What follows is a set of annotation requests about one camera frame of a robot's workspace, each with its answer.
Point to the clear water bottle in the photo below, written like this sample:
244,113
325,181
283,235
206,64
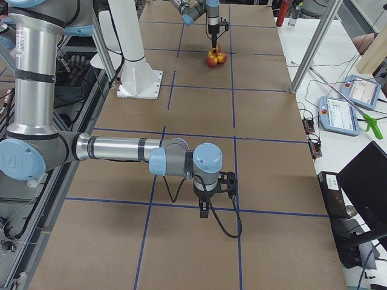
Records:
295,12

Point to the green handled reacher stick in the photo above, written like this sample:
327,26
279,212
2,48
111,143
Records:
371,122

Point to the black monitor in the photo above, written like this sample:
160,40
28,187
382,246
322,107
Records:
363,180

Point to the red yellow apple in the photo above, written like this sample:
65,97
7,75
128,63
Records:
221,58
212,61
210,53

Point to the red yellow apple back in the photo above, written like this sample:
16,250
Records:
210,53

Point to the red yellow apple front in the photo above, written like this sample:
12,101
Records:
212,61

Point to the red yellow apple alone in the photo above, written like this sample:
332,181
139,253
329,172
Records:
219,49

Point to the black computer box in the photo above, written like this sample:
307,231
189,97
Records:
352,243

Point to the white robot column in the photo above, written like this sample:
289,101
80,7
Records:
126,24

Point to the teach pendant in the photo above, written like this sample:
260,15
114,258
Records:
338,116
363,92

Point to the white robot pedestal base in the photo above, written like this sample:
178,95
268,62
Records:
139,80

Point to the red yellow apple left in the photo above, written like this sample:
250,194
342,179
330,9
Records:
221,58

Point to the black orange connector box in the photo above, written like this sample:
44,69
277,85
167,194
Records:
308,124
315,148

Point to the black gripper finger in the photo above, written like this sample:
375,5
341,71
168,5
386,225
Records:
204,209
214,46

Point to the aluminium frame post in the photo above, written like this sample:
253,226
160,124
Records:
318,36

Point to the near teach pendant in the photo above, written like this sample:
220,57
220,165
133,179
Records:
338,116

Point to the upper black orange connector box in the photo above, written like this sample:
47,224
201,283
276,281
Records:
308,124

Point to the wooden beam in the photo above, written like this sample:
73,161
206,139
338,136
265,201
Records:
372,47

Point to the far teach pendant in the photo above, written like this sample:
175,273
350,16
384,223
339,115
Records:
363,92

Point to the lower black orange connector box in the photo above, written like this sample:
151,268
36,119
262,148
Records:
315,148

